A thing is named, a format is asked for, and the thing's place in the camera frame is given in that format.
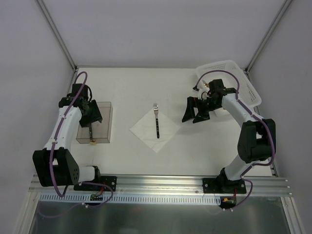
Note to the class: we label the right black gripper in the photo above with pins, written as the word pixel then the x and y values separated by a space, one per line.
pixel 200 107

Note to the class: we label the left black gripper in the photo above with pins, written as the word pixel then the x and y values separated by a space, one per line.
pixel 90 113

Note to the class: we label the black handled steel spoon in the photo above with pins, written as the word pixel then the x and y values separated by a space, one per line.
pixel 90 133

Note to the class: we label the black handled steel fork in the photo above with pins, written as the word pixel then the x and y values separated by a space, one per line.
pixel 156 109

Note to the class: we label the white paper napkin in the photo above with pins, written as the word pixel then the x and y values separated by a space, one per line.
pixel 155 138

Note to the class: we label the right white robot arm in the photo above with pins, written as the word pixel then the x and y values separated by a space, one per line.
pixel 256 141

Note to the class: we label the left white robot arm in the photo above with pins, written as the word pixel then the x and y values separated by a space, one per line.
pixel 54 164

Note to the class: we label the clear smoky plastic box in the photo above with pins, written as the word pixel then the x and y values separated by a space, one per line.
pixel 101 131

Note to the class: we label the white perforated plastic basket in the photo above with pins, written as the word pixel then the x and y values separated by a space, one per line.
pixel 233 77

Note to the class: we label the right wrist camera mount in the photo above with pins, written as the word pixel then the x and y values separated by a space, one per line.
pixel 203 93

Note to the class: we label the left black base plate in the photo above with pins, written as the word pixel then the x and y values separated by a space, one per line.
pixel 110 181

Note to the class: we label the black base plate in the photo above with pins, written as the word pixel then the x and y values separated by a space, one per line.
pixel 216 186
pixel 110 181

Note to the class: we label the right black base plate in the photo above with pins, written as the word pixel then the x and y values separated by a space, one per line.
pixel 216 186

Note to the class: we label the white slotted cable duct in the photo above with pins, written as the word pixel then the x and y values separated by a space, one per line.
pixel 134 199

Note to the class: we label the aluminium mounting rail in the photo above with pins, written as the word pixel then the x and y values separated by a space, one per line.
pixel 193 185

